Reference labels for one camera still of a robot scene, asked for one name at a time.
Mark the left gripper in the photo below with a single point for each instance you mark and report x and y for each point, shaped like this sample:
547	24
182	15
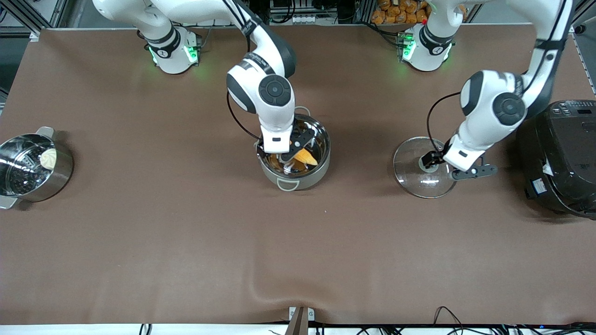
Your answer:
432	158

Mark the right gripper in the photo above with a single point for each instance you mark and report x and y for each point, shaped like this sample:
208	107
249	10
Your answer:
261	152

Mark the glass pot lid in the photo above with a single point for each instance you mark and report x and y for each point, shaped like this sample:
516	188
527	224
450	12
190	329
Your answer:
414	174

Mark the yellow corn cob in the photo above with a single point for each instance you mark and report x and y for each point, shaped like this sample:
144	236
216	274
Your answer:
307	158

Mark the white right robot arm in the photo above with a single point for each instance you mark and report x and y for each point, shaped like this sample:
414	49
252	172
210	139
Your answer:
274	90

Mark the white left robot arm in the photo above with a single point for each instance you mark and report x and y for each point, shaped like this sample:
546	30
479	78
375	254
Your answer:
496	107

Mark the steel steamer pot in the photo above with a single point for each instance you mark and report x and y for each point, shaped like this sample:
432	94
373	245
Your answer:
56	179

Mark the brown table mat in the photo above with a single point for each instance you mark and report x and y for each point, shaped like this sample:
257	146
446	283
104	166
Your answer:
372	256

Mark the black rice cooker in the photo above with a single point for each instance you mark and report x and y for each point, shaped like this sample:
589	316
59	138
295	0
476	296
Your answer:
558	158

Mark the bag of orange snacks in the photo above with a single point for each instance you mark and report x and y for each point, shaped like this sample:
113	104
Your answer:
396	13

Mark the white steamed bun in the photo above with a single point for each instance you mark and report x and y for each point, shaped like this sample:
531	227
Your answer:
48	158

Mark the metal table edge bracket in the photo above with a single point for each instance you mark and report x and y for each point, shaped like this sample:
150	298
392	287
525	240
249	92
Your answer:
301	316

